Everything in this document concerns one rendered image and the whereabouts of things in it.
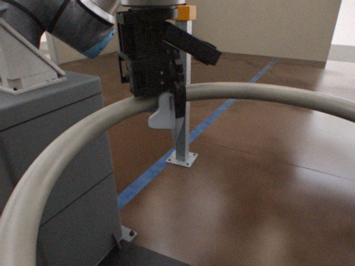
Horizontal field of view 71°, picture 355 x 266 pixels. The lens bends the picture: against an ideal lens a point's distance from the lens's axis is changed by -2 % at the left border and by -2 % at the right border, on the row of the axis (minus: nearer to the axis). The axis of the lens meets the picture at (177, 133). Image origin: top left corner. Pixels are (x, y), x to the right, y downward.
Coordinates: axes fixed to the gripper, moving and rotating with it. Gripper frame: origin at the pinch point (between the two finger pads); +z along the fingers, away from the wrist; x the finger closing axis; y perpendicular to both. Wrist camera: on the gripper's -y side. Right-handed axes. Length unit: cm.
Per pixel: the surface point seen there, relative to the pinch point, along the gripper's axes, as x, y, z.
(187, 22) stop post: -104, -62, -4
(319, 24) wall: -326, -502, 47
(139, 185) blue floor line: -88, -18, 93
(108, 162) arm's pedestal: -53, 4, 42
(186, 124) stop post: -101, -60, 64
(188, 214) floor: -51, -34, 92
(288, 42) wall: -369, -471, 90
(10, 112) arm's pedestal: -37.5, 29.5, 6.0
